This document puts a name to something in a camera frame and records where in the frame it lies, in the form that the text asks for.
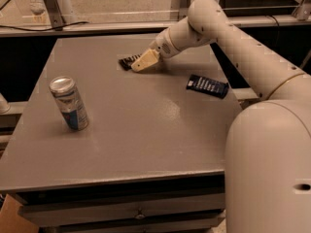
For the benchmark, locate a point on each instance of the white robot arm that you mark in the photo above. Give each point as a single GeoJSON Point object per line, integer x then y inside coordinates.
{"type": "Point", "coordinates": [268, 146]}

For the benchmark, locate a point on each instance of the metal drawer knob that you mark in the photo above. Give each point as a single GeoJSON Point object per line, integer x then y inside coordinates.
{"type": "Point", "coordinates": [140, 215]}

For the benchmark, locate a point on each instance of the silver blue redbull can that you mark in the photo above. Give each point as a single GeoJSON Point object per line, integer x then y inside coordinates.
{"type": "Point", "coordinates": [69, 101]}

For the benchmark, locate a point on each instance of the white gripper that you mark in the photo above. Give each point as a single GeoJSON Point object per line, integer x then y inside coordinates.
{"type": "Point", "coordinates": [162, 46]}

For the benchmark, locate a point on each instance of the blue rxbar wrapper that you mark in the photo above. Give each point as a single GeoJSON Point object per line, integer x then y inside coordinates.
{"type": "Point", "coordinates": [207, 86]}

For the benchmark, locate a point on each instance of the cardboard box corner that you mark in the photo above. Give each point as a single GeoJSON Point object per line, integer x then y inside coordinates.
{"type": "Point", "coordinates": [11, 221]}

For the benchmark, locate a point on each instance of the left metal bracket post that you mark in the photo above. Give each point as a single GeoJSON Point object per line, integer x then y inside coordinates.
{"type": "Point", "coordinates": [54, 14]}

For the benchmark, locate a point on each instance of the black chocolate rxbar wrapper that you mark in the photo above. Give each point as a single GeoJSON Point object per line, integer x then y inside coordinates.
{"type": "Point", "coordinates": [126, 63]}

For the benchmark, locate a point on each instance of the white pipe end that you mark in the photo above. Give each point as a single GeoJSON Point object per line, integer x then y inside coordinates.
{"type": "Point", "coordinates": [4, 105]}

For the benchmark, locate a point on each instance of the grey drawer cabinet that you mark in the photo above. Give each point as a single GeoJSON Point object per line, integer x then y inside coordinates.
{"type": "Point", "coordinates": [151, 145]}

